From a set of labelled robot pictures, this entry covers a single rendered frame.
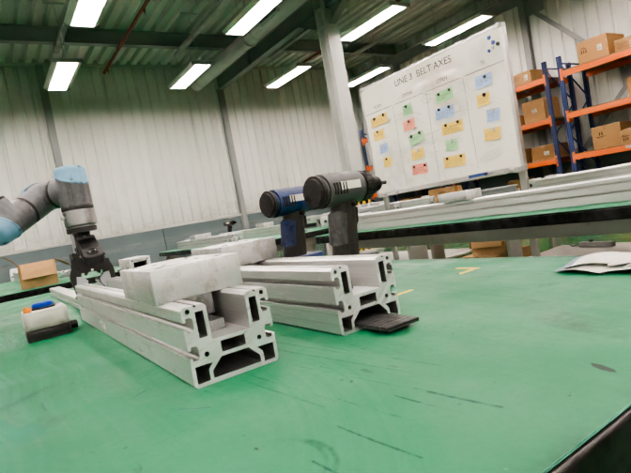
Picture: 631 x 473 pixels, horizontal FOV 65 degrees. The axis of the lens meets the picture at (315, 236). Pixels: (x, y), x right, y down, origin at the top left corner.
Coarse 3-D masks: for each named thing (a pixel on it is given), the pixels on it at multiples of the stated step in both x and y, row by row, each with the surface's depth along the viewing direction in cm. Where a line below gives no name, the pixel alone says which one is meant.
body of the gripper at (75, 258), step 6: (72, 228) 121; (78, 228) 121; (84, 228) 122; (90, 228) 123; (96, 228) 125; (72, 234) 126; (78, 234) 123; (84, 234) 124; (78, 252) 122; (72, 258) 121; (78, 258) 121; (72, 264) 126; (78, 264) 121; (102, 264) 124; (78, 270) 121; (84, 270) 122; (90, 270) 123; (96, 270) 124
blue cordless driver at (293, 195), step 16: (272, 192) 104; (288, 192) 106; (272, 208) 103; (288, 208) 106; (304, 208) 109; (288, 224) 107; (304, 224) 111; (288, 240) 107; (304, 240) 109; (288, 256) 107; (304, 256) 107
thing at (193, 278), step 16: (192, 256) 71; (208, 256) 64; (224, 256) 61; (128, 272) 65; (144, 272) 58; (160, 272) 56; (176, 272) 57; (192, 272) 58; (208, 272) 60; (224, 272) 61; (240, 272) 62; (128, 288) 66; (144, 288) 59; (160, 288) 56; (176, 288) 57; (192, 288) 58; (208, 288) 59; (160, 304) 56; (208, 304) 61
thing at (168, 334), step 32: (96, 288) 97; (224, 288) 60; (256, 288) 55; (96, 320) 99; (128, 320) 73; (160, 320) 61; (192, 320) 51; (224, 320) 60; (256, 320) 55; (160, 352) 60; (192, 352) 53; (224, 352) 53; (256, 352) 55; (192, 384) 51
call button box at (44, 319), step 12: (36, 312) 99; (48, 312) 100; (60, 312) 101; (24, 324) 98; (36, 324) 99; (48, 324) 100; (60, 324) 101; (72, 324) 105; (36, 336) 99; (48, 336) 100
